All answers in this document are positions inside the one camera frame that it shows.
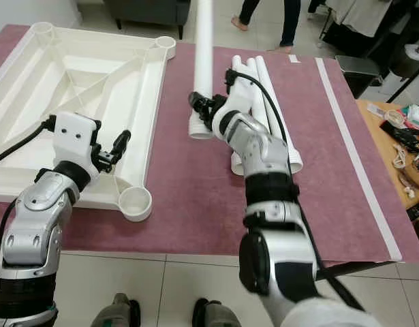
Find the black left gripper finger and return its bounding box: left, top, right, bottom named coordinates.
left=110, top=129, right=132, bottom=164

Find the maroon table cloth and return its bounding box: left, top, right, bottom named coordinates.
left=0, top=25, right=419, bottom=265

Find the dark grey armchair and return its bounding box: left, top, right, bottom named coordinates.
left=104, top=0, right=193, bottom=38

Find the person in dark trousers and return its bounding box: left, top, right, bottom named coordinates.
left=230, top=0, right=302, bottom=52

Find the dark grey lidded bin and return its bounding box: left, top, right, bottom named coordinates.
left=335, top=54, right=384, bottom=99

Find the grey robot left foot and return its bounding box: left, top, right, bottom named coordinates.
left=90, top=293, right=142, bottom=327

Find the grey robot foot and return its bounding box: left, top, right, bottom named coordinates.
left=90, top=293, right=142, bottom=327
left=192, top=298, right=244, bottom=327

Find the wooden side table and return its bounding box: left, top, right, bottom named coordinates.
left=356, top=99, right=419, bottom=239

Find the grey robot right foot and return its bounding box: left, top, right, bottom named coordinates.
left=192, top=298, right=244, bottom=327

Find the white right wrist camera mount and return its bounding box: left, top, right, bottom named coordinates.
left=211, top=72, right=258, bottom=134

